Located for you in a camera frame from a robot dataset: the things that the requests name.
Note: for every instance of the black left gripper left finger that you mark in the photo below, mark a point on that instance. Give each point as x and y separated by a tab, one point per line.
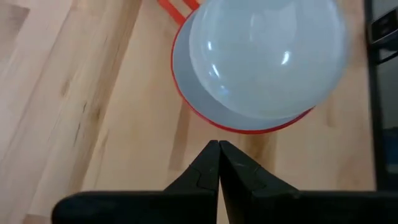
140	208

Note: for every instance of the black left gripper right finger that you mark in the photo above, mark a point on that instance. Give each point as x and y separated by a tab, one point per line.
311	208

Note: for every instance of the red desk lamp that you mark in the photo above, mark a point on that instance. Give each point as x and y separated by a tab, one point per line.
192	99

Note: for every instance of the white lightbulb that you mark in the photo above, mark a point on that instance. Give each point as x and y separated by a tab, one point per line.
267	56

